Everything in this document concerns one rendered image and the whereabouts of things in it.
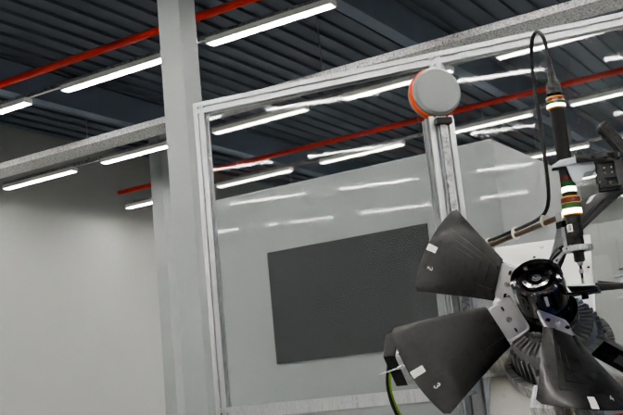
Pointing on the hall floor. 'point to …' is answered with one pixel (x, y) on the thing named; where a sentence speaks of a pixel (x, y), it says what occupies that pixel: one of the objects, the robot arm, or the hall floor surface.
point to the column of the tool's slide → (476, 404)
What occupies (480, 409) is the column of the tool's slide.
